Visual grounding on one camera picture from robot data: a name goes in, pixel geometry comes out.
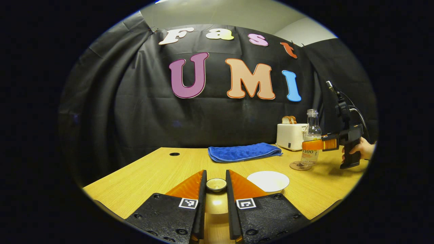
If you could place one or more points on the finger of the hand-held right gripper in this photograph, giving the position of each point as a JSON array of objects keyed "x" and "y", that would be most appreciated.
[
  {"x": 318, "y": 145},
  {"x": 330, "y": 136}
]

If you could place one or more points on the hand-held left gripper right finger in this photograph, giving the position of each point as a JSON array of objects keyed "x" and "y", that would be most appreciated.
[{"x": 230, "y": 217}]

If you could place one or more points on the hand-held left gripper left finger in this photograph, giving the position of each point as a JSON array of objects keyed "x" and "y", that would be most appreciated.
[{"x": 202, "y": 217}]

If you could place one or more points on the clear glass water bottle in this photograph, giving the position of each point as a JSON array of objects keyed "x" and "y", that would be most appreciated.
[{"x": 312, "y": 130}]

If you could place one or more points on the round brown coaster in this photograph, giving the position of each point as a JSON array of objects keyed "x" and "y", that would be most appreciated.
[{"x": 296, "y": 166}]

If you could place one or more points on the cream ceramic teacup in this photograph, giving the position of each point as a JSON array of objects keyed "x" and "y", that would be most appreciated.
[{"x": 268, "y": 180}]

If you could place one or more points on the white toaster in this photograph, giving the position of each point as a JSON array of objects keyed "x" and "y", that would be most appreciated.
[{"x": 288, "y": 136}]

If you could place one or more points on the toast bread slice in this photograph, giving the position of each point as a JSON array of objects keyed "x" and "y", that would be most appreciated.
[
  {"x": 293, "y": 119},
  {"x": 286, "y": 120}
]

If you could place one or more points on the blue folded towel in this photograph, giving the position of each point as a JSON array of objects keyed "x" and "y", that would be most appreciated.
[{"x": 242, "y": 151}]

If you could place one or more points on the black backdrop cloth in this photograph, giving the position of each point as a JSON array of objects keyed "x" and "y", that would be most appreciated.
[{"x": 118, "y": 112}]

